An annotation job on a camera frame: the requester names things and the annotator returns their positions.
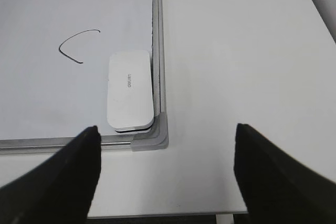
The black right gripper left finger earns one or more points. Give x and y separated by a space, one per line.
61 189

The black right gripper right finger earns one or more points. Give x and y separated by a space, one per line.
275 187

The white rectangular whiteboard eraser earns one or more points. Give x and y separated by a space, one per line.
130 93

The white whiteboard with aluminium frame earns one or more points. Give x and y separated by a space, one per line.
56 73

